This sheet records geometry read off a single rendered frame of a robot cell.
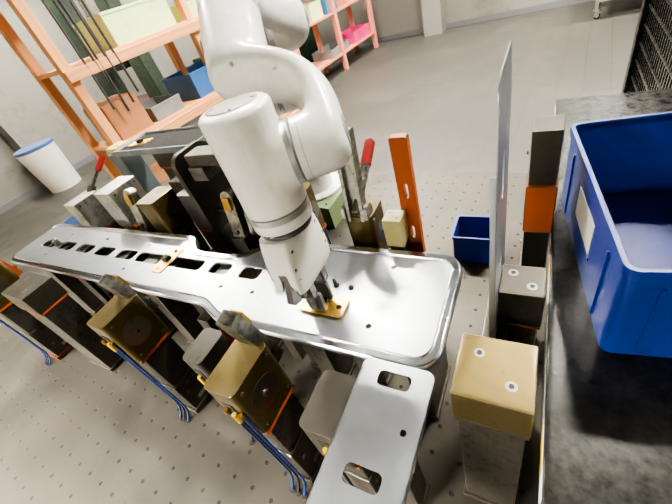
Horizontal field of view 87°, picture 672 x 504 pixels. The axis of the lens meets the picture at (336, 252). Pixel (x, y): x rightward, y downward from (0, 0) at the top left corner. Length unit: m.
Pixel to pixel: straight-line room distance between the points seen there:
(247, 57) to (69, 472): 1.01
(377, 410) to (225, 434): 0.52
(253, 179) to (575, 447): 0.42
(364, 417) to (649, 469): 0.27
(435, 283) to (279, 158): 0.33
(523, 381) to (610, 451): 0.09
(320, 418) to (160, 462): 0.55
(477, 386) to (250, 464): 0.58
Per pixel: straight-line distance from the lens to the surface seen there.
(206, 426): 0.97
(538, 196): 0.59
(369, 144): 0.72
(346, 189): 0.66
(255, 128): 0.40
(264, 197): 0.42
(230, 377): 0.54
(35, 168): 6.34
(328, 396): 0.54
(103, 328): 0.79
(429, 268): 0.62
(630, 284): 0.42
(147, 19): 3.52
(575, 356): 0.49
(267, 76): 0.50
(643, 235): 0.65
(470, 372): 0.43
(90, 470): 1.13
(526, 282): 0.49
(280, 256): 0.47
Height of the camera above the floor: 1.44
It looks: 39 degrees down
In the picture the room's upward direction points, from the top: 20 degrees counter-clockwise
